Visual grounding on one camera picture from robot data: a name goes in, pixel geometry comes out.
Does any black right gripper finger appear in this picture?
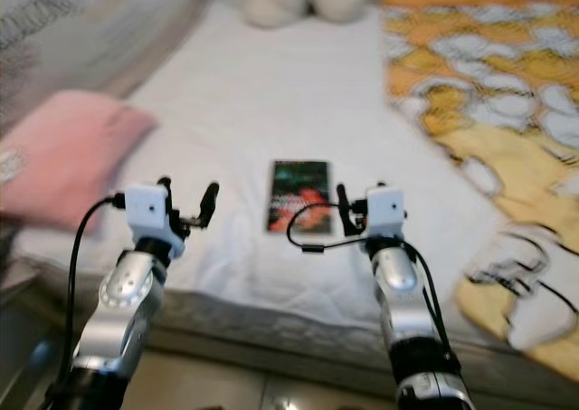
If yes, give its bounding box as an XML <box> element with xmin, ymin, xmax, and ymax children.
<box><xmin>336</xmin><ymin>183</ymin><xmax>359</xmax><ymax>238</ymax></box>

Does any pink plush pillow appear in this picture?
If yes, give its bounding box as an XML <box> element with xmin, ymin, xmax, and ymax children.
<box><xmin>0</xmin><ymin>91</ymin><xmax>158</xmax><ymax>232</ymax></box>

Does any yellow cartoon print quilt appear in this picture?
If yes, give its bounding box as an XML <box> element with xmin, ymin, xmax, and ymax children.
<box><xmin>378</xmin><ymin>0</ymin><xmax>579</xmax><ymax>382</ymax></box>

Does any dark green red book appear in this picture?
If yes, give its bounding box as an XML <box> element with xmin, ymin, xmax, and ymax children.
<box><xmin>266</xmin><ymin>159</ymin><xmax>334</xmax><ymax>235</ymax></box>

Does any grey quilted mattress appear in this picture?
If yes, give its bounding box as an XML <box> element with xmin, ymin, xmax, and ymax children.
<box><xmin>7</xmin><ymin>279</ymin><xmax>579</xmax><ymax>405</ymax></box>

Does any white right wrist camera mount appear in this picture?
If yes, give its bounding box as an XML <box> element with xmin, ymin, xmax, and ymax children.
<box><xmin>365</xmin><ymin>185</ymin><xmax>407</xmax><ymax>242</ymax></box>

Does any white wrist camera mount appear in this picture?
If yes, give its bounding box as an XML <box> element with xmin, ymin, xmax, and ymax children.
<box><xmin>365</xmin><ymin>185</ymin><xmax>407</xmax><ymax>242</ymax></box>
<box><xmin>124</xmin><ymin>185</ymin><xmax>173</xmax><ymax>245</ymax></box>

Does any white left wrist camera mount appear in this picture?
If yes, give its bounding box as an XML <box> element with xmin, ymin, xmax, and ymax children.
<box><xmin>124</xmin><ymin>185</ymin><xmax>173</xmax><ymax>245</ymax></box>

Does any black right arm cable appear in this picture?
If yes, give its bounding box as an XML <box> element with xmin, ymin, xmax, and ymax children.
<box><xmin>286</xmin><ymin>202</ymin><xmax>455</xmax><ymax>360</ymax></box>

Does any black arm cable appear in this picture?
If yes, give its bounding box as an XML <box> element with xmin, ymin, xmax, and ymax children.
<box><xmin>64</xmin><ymin>195</ymin><xmax>130</xmax><ymax>386</ymax></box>
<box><xmin>286</xmin><ymin>202</ymin><xmax>455</xmax><ymax>360</ymax></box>

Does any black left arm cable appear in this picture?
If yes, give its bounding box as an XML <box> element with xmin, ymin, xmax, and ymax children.
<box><xmin>64</xmin><ymin>195</ymin><xmax>130</xmax><ymax>386</ymax></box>

